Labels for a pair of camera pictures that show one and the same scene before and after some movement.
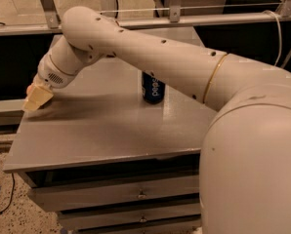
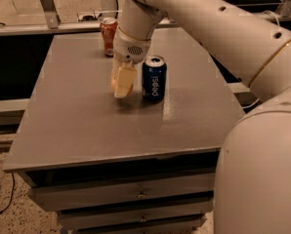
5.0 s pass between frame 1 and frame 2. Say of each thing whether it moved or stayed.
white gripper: moved
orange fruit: moved
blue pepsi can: stayed
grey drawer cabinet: stayed
